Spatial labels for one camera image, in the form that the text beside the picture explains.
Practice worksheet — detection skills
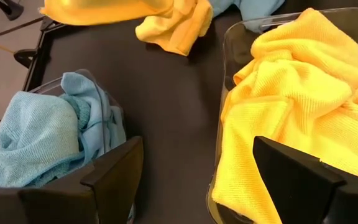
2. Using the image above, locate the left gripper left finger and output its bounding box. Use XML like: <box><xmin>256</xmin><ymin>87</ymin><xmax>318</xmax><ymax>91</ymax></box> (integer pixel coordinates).
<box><xmin>80</xmin><ymin>136</ymin><xmax>144</xmax><ymax>224</ymax></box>

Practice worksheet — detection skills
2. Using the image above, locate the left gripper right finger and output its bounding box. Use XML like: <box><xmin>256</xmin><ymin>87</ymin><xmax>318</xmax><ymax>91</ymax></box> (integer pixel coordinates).
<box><xmin>252</xmin><ymin>136</ymin><xmax>347</xmax><ymax>224</ymax></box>

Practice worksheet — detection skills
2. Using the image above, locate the yellow microfiber towel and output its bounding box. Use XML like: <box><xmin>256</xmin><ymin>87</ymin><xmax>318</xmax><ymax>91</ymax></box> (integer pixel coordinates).
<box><xmin>233</xmin><ymin>7</ymin><xmax>358</xmax><ymax>131</ymax></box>
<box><xmin>211</xmin><ymin>93</ymin><xmax>358</xmax><ymax>224</ymax></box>
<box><xmin>39</xmin><ymin>0</ymin><xmax>214</xmax><ymax>57</ymax></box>

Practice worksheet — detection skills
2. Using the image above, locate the clear plastic basket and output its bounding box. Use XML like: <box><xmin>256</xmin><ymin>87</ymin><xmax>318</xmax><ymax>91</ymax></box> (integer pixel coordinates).
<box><xmin>206</xmin><ymin>6</ymin><xmax>358</xmax><ymax>224</ymax></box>
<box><xmin>26</xmin><ymin>68</ymin><xmax>127</xmax><ymax>156</ymax></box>

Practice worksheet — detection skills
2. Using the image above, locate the bottom-right cloth pile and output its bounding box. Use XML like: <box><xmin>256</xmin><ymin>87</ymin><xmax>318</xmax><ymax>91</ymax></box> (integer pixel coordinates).
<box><xmin>209</xmin><ymin>0</ymin><xmax>286</xmax><ymax>22</ymax></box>

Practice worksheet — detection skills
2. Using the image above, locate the black metal table frame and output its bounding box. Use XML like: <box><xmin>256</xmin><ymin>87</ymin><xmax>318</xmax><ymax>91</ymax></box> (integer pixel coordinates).
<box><xmin>13</xmin><ymin>14</ymin><xmax>65</xmax><ymax>93</ymax></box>

